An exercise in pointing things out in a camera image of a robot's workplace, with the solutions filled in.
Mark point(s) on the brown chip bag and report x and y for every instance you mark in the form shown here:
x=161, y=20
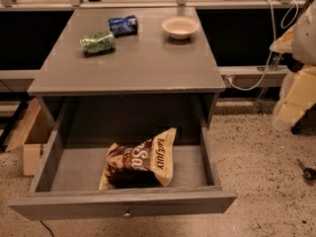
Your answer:
x=147, y=165

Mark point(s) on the grey wall rail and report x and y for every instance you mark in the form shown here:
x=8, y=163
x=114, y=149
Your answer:
x=250, y=77

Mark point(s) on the green crushed can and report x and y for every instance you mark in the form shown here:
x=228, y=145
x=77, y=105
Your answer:
x=99, y=42

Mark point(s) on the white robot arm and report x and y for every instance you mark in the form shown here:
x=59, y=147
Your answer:
x=304, y=37

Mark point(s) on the blue crushed can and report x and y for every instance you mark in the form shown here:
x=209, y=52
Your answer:
x=123, y=26

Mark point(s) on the black caster wheel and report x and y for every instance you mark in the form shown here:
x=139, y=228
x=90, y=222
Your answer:
x=309, y=174

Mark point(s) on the white bowl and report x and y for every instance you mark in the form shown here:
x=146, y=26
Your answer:
x=180, y=28

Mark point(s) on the cardboard box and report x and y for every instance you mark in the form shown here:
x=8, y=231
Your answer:
x=30, y=134

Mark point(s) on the open grey drawer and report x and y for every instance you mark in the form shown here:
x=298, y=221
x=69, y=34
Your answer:
x=66, y=185

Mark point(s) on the grey cabinet counter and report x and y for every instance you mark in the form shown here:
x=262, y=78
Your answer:
x=149, y=62

